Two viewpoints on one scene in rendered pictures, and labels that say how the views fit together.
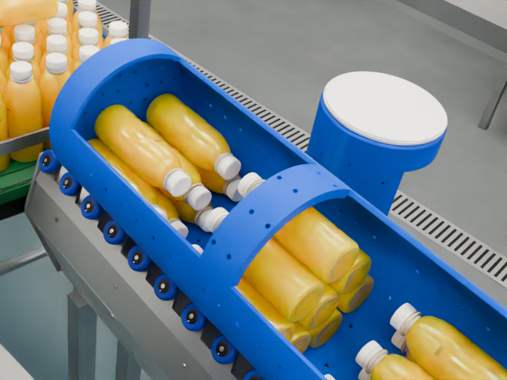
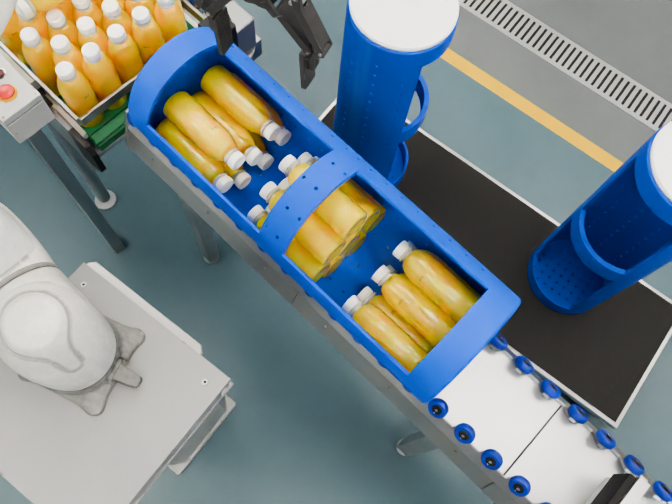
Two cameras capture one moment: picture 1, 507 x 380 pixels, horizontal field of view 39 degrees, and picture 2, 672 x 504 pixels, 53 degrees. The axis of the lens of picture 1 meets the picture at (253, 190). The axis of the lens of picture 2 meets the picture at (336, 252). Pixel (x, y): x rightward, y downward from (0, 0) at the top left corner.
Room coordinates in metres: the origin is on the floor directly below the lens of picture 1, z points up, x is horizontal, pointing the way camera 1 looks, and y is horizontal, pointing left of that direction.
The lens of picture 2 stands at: (0.22, -0.05, 2.40)
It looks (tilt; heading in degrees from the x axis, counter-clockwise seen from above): 71 degrees down; 353
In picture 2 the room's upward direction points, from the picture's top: 10 degrees clockwise
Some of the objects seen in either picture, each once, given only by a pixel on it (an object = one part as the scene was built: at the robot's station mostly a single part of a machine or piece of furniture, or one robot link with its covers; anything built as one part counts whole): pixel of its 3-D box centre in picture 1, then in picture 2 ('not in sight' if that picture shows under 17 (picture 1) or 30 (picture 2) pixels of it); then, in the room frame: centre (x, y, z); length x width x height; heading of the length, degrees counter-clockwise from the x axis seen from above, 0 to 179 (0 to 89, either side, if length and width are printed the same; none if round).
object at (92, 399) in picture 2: not in sight; (88, 357); (0.42, 0.36, 1.10); 0.22 x 0.18 x 0.06; 68
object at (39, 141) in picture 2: not in sight; (77, 192); (1.02, 0.66, 0.50); 0.04 x 0.04 x 1.00; 49
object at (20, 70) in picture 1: (21, 70); (91, 51); (1.11, 0.47, 1.09); 0.04 x 0.04 x 0.02
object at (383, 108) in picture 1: (385, 106); (404, 4); (1.36, -0.25, 1.03); 0.28 x 0.28 x 0.01
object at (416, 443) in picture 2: not in sight; (420, 441); (0.36, -0.43, 0.31); 0.06 x 0.06 x 0.63; 49
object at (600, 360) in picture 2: not in sight; (468, 247); (1.08, -0.64, 0.07); 1.50 x 0.52 x 0.15; 56
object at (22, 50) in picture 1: (23, 50); (85, 25); (1.18, 0.49, 1.09); 0.04 x 0.04 x 0.02
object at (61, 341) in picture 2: not in sight; (51, 332); (0.44, 0.38, 1.24); 0.18 x 0.16 x 0.22; 46
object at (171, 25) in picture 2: not in sight; (172, 25); (1.27, 0.33, 0.99); 0.07 x 0.07 x 0.19
